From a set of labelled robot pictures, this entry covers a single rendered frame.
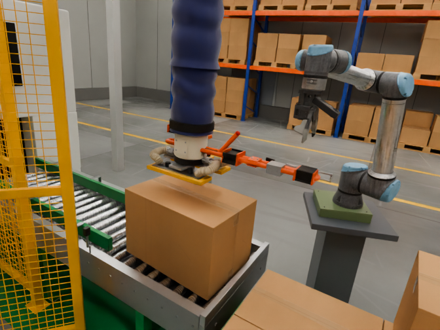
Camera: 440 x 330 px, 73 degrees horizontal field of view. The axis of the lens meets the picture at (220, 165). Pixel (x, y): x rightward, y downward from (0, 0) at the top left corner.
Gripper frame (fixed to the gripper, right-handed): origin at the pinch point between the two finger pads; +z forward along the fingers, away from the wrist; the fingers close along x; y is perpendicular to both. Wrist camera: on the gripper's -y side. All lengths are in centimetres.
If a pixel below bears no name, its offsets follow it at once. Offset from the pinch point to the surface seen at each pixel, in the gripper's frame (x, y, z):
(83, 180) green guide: -19, 182, 74
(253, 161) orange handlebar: 3.9, 21.7, 13.4
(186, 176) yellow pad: 15, 51, 26
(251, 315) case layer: 18, 7, 81
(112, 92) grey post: -156, 308, 23
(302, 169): 2.7, -0.2, 12.1
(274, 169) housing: 3.8, 11.9, 14.6
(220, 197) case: -5, 42, 41
